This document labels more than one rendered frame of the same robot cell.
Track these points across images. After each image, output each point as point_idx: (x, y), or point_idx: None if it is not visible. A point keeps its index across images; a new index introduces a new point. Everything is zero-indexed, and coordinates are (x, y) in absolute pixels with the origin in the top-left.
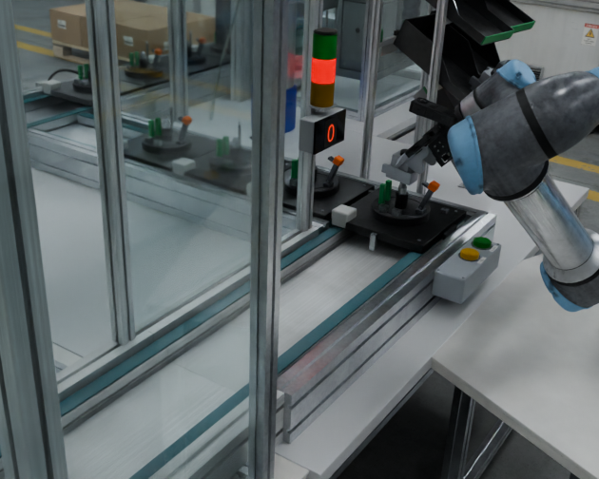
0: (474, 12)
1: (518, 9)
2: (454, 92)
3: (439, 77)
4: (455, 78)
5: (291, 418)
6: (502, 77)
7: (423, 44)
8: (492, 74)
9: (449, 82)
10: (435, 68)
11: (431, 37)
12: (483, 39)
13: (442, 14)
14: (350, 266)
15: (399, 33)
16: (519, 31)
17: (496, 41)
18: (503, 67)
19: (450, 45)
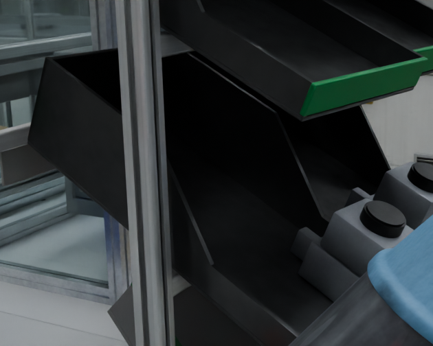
0: (280, 16)
1: (425, 9)
2: (229, 304)
3: (175, 249)
4: (245, 241)
5: None
6: (420, 333)
7: (108, 134)
8: (348, 296)
9: (208, 266)
10: (148, 222)
11: (168, 114)
12: (307, 94)
13: (138, 15)
14: None
15: (38, 107)
16: None
17: (365, 101)
18: (415, 244)
19: (223, 132)
